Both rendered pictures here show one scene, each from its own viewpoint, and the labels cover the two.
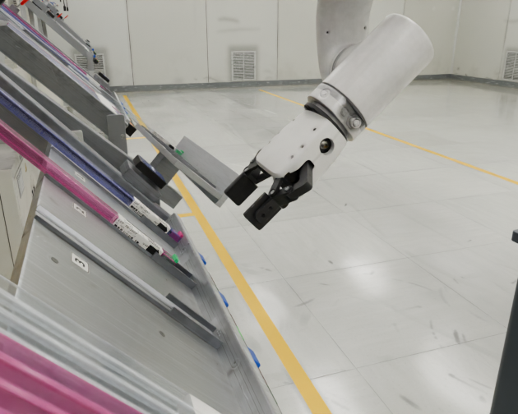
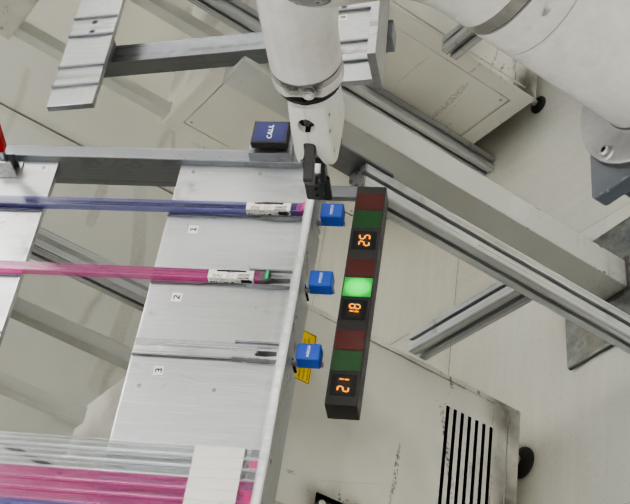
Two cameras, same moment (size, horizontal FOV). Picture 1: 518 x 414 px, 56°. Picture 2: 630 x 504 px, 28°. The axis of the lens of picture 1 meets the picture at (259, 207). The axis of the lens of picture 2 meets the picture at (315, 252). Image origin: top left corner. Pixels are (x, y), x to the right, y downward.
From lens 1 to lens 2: 1.37 m
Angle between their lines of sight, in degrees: 64
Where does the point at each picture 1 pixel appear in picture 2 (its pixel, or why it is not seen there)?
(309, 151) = (297, 138)
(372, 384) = not seen: outside the picture
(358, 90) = (282, 73)
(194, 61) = not seen: outside the picture
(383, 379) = not seen: outside the picture
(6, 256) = (408, 40)
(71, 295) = (144, 408)
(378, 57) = (269, 38)
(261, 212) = (313, 194)
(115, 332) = (169, 416)
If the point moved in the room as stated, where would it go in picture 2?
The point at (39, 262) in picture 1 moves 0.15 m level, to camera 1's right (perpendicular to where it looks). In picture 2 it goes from (128, 396) to (178, 391)
